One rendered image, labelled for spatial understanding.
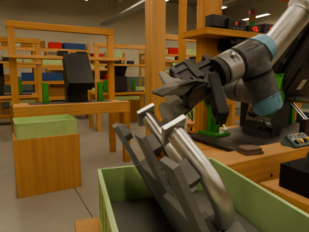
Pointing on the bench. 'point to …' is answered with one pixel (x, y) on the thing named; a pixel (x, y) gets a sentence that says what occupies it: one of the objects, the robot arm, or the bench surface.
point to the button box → (287, 141)
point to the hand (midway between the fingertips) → (154, 116)
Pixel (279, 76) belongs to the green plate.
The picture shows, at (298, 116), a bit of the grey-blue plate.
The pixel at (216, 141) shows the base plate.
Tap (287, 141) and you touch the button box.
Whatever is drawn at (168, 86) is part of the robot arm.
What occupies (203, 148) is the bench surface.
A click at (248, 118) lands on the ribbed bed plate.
